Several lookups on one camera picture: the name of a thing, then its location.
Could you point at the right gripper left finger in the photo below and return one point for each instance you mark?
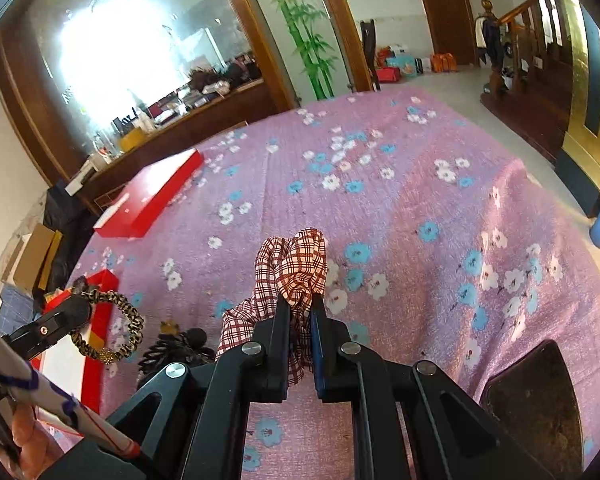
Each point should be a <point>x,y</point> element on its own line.
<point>192,421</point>

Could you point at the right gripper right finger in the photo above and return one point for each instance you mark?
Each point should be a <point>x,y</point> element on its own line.
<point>410,421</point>

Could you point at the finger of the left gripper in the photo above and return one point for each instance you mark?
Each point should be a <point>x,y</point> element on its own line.
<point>32,339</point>

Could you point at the black claw hair clip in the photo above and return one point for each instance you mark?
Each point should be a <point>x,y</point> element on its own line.
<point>173,345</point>

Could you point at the red plaid scrunchie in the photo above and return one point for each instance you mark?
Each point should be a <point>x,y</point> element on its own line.
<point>294,269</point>

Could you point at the left hand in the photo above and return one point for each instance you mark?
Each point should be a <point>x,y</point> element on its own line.
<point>38,449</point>

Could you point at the red tray box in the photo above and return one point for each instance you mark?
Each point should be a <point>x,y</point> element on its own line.
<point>79,375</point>

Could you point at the cardboard box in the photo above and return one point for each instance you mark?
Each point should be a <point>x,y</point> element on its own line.
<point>32,270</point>

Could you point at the red box lid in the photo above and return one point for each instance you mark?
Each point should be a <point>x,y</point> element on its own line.
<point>143,199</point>

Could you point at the floral purple bedspread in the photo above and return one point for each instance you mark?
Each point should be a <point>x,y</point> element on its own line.
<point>440,244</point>

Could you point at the yellow box on shelf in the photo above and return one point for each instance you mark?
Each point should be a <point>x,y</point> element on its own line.
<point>132,139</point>

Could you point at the wooden framed mirror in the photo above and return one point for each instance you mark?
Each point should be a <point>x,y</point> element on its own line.
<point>70,69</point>

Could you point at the gold blue pillar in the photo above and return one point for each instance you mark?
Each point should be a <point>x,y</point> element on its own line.
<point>578,161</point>

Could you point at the bamboo painted panel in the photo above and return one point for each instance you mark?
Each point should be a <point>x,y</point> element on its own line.
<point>305,37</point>

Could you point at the brown wooden door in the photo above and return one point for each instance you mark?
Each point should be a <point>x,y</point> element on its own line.
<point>451,27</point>

